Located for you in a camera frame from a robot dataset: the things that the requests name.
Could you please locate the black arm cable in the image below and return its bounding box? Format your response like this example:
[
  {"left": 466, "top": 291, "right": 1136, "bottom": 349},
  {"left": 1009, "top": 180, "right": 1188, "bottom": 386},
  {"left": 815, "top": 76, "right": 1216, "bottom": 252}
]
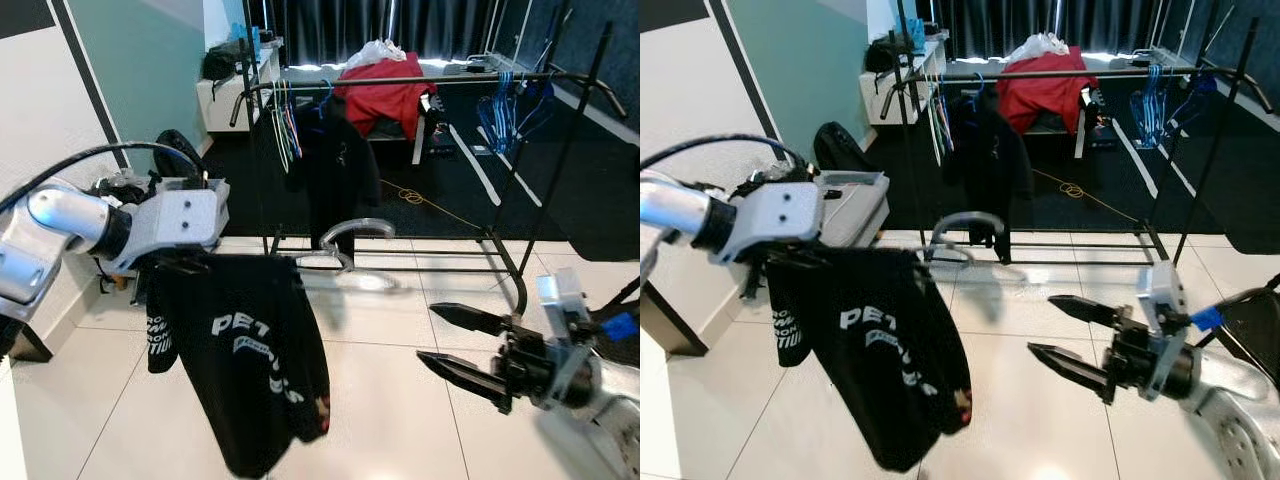
[
  {"left": 0, "top": 141, "right": 208, "bottom": 216},
  {"left": 1188, "top": 283, "right": 1280, "bottom": 336},
  {"left": 640, "top": 133, "right": 809, "bottom": 186},
  {"left": 598, "top": 295, "right": 641, "bottom": 346}
]

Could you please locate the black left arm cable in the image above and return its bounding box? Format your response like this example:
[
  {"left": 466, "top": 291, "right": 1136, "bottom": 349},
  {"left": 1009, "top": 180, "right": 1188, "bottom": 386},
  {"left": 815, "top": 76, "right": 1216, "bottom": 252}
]
[
  {"left": 0, "top": 141, "right": 208, "bottom": 216},
  {"left": 640, "top": 133, "right": 809, "bottom": 186}
]

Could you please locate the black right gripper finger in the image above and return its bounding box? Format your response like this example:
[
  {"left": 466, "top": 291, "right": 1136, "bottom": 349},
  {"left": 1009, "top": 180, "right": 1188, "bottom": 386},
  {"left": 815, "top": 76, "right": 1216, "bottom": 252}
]
[
  {"left": 1048, "top": 294, "right": 1133, "bottom": 331},
  {"left": 416, "top": 350, "right": 514, "bottom": 415},
  {"left": 1026, "top": 342, "right": 1118, "bottom": 406},
  {"left": 430, "top": 303, "right": 523, "bottom": 339}
]

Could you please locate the black curtain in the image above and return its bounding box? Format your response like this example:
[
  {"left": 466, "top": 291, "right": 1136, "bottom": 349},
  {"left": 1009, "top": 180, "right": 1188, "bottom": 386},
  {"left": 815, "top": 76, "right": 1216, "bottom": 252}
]
[
  {"left": 268, "top": 0, "right": 561, "bottom": 67},
  {"left": 930, "top": 0, "right": 1216, "bottom": 59}
]

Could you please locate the white shelf unit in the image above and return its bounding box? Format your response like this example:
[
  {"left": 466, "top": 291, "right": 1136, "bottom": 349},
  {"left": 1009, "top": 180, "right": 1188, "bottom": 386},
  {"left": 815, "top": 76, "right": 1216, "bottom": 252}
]
[
  {"left": 861, "top": 34, "right": 948, "bottom": 127},
  {"left": 197, "top": 40, "right": 285, "bottom": 134}
]

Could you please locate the yellow cord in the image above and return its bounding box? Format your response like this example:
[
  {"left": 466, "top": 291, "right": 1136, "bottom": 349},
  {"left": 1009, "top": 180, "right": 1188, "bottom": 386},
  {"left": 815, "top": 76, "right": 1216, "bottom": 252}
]
[
  {"left": 380, "top": 177, "right": 483, "bottom": 233},
  {"left": 1033, "top": 167, "right": 1143, "bottom": 227}
]

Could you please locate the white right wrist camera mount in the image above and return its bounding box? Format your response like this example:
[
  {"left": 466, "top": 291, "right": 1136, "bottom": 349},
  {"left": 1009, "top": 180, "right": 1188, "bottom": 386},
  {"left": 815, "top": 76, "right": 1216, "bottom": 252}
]
[
  {"left": 1143, "top": 260, "right": 1199, "bottom": 403},
  {"left": 535, "top": 268, "right": 603, "bottom": 413}
]

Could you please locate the black metal clothes rack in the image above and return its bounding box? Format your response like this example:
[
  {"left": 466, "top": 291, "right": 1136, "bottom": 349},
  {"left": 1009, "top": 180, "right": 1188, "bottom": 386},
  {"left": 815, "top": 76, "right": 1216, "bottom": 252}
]
[
  {"left": 228, "top": 0, "right": 631, "bottom": 316},
  {"left": 880, "top": 0, "right": 1276, "bottom": 269}
]

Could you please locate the black backpack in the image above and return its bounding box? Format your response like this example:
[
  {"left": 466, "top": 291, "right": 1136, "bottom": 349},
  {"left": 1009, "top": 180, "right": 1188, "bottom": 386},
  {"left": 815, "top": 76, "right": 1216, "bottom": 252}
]
[
  {"left": 152, "top": 130, "right": 207, "bottom": 181},
  {"left": 814, "top": 121, "right": 871, "bottom": 174}
]

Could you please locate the black shirt white print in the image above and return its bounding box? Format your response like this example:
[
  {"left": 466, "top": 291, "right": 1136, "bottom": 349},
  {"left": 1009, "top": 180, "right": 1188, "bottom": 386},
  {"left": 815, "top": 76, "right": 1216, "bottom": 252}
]
[
  {"left": 765, "top": 247, "right": 973, "bottom": 473},
  {"left": 145, "top": 252, "right": 334, "bottom": 479}
]

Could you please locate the white plastic bag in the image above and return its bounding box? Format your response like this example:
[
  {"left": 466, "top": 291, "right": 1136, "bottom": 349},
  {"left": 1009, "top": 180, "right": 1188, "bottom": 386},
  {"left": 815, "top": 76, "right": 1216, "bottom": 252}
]
[
  {"left": 1005, "top": 32, "right": 1072, "bottom": 63},
  {"left": 345, "top": 39, "right": 410, "bottom": 69}
]

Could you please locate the red cloth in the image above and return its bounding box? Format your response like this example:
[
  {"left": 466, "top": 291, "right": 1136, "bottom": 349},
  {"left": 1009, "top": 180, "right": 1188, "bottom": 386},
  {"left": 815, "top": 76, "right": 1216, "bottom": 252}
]
[
  {"left": 335, "top": 52, "right": 439, "bottom": 140},
  {"left": 997, "top": 45, "right": 1099, "bottom": 137}
]

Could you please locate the light blue plastic hanger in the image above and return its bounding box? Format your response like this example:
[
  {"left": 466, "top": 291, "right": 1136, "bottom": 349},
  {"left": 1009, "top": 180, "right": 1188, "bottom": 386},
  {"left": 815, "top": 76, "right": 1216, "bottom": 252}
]
[
  {"left": 475, "top": 70, "right": 521, "bottom": 156},
  {"left": 1130, "top": 63, "right": 1173, "bottom": 151}
]

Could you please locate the black garment on hanger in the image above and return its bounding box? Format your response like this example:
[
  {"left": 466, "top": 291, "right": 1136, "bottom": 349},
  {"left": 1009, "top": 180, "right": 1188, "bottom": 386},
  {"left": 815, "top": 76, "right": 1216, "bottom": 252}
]
[
  {"left": 297, "top": 95, "right": 382, "bottom": 257},
  {"left": 943, "top": 90, "right": 1037, "bottom": 264}
]

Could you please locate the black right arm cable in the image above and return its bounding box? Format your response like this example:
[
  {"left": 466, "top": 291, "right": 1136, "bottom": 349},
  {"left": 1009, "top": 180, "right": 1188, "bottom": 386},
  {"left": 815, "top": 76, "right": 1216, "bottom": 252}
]
[
  {"left": 1188, "top": 283, "right": 1280, "bottom": 336},
  {"left": 598, "top": 295, "right": 641, "bottom": 346}
]

